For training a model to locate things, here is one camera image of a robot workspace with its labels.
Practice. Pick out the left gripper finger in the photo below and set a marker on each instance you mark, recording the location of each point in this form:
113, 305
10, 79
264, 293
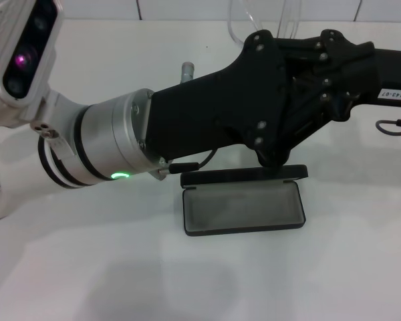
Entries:
351, 58
351, 88

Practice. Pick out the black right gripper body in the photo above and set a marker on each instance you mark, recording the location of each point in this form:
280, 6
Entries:
394, 73

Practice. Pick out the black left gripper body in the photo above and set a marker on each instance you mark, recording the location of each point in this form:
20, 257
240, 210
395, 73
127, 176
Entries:
214, 110

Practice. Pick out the clear white glasses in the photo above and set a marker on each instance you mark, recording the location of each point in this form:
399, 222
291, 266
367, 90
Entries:
228, 23

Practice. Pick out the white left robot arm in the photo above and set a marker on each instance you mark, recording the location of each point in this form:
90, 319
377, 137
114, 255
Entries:
97, 143

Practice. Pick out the black glasses case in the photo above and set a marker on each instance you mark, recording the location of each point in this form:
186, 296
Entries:
240, 214

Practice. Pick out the silver metal connector plug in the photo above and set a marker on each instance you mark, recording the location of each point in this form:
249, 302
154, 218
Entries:
187, 72

